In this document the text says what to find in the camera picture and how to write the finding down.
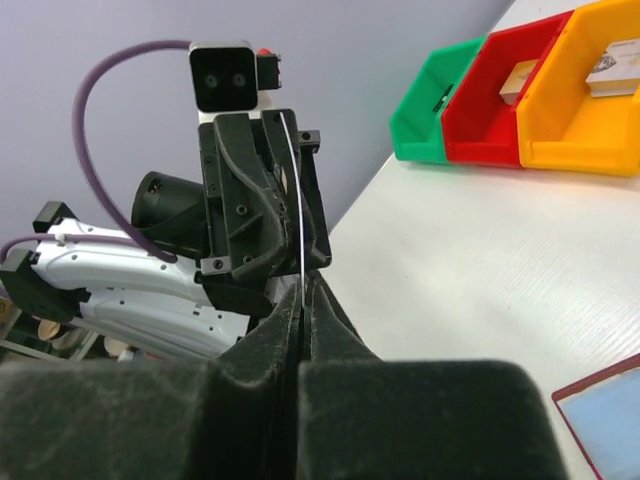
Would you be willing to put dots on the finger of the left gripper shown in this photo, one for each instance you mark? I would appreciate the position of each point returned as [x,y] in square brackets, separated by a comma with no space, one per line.
[257,231]
[306,144]

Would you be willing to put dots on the silver card stack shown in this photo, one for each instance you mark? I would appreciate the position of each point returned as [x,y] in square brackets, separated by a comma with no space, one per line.
[616,73]

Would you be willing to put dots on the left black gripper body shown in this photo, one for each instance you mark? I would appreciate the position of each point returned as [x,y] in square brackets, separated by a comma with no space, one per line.
[218,259]

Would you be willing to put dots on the green plastic bin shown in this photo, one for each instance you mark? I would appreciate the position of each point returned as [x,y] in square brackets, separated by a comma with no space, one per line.
[416,131]

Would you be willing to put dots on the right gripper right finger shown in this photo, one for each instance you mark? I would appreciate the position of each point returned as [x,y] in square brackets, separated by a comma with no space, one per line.
[360,417]

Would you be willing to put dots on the red plastic bin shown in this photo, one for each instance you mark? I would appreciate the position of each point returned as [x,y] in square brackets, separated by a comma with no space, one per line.
[479,128]

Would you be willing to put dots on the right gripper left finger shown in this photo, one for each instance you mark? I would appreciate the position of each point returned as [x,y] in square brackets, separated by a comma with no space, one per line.
[232,417]

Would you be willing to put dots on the red leather card holder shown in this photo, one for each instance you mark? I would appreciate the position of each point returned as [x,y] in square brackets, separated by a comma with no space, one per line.
[601,411]

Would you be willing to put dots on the yellow plastic bin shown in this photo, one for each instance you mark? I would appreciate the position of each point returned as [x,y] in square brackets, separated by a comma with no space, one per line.
[560,125]

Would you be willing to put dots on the gold card stack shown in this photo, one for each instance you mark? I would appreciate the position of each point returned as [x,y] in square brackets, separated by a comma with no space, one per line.
[516,80]

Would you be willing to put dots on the black card stack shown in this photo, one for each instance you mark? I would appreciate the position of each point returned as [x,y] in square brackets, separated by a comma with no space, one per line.
[442,100]

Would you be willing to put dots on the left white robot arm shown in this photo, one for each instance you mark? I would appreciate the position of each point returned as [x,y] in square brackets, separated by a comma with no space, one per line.
[98,279]

